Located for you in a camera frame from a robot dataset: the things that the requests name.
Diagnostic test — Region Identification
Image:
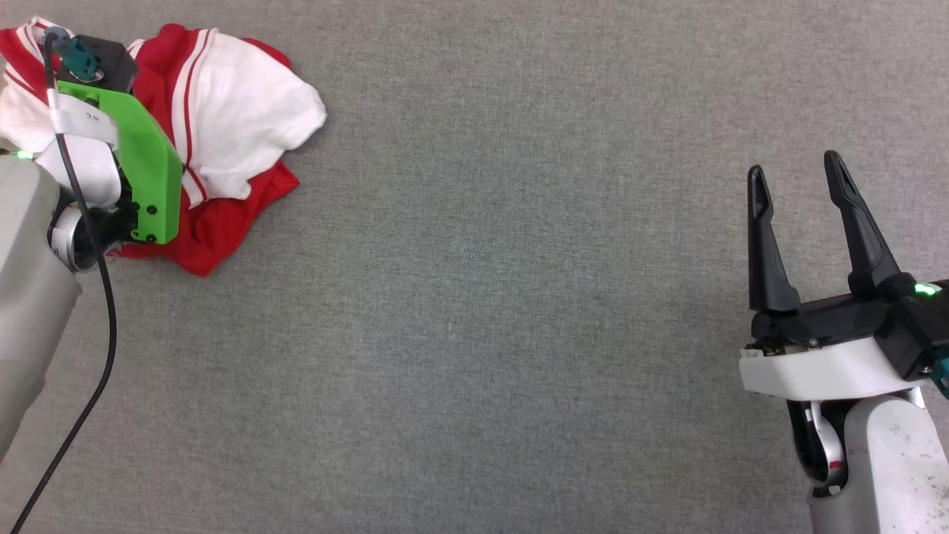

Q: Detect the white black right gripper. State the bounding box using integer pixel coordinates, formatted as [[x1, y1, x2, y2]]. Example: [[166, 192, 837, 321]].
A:
[[739, 151, 927, 402]]

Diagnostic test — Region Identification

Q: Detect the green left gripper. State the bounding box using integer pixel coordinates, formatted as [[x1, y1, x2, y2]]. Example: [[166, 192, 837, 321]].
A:
[[56, 79, 184, 246]]

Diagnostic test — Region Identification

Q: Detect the red and white garment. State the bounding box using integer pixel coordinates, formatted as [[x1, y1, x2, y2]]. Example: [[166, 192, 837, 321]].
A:
[[0, 16, 328, 277]]

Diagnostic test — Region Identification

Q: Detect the teal left cable connector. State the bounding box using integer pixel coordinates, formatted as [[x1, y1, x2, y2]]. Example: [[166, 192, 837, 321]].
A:
[[58, 33, 105, 83]]

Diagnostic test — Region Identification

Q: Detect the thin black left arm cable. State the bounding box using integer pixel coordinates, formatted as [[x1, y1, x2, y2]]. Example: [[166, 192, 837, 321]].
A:
[[9, 30, 118, 534]]

